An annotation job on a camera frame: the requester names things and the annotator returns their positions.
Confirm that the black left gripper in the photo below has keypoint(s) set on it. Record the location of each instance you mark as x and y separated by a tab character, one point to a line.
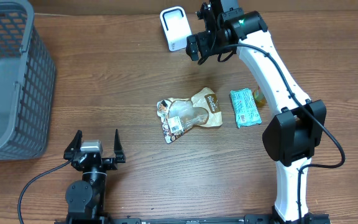
109	162

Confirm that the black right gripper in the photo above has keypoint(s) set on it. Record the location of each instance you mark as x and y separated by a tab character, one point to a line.
204	43

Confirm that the brown snack packet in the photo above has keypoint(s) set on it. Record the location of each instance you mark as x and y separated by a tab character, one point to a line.
202	109

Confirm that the white red snack wrapper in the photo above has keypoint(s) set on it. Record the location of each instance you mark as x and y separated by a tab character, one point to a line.
174	125

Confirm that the teal tissue pack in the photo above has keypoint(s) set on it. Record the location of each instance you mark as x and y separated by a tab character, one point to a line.
245	109

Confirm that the yellow oil bottle silver cap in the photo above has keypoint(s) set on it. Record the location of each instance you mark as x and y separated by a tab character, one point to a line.
259	97

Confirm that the grey plastic mesh basket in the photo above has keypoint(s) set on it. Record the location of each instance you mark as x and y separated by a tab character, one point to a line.
27	83

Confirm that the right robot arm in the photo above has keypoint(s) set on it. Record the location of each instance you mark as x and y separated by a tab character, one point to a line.
295	128

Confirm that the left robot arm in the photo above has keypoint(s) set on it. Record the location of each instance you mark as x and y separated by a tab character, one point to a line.
85	197

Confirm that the white barcode scanner stand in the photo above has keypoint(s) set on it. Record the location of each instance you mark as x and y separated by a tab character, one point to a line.
175	27

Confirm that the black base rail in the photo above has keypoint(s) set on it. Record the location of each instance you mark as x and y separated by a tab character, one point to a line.
247	219

